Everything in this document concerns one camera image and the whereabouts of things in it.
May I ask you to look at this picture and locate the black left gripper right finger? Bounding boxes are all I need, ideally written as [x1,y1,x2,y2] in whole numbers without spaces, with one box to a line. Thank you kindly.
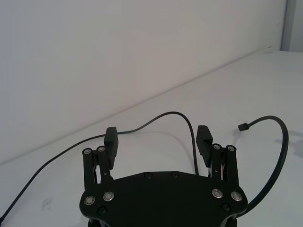
[196,125,240,190]

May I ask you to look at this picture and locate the grey striped post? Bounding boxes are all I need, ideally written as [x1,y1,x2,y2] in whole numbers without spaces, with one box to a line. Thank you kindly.
[281,0,303,52]

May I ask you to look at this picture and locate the white table cloth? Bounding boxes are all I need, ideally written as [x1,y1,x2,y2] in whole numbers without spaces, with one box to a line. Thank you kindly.
[0,49,303,227]

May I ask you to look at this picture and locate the thin black cable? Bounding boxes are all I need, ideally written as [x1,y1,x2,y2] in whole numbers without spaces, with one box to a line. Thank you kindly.
[0,111,201,223]

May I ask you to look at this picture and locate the thick black cable with plug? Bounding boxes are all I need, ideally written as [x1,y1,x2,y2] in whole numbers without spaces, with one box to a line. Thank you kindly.
[237,115,289,215]

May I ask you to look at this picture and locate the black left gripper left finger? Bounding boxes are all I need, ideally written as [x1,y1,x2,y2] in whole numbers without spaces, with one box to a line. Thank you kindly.
[81,126,119,190]

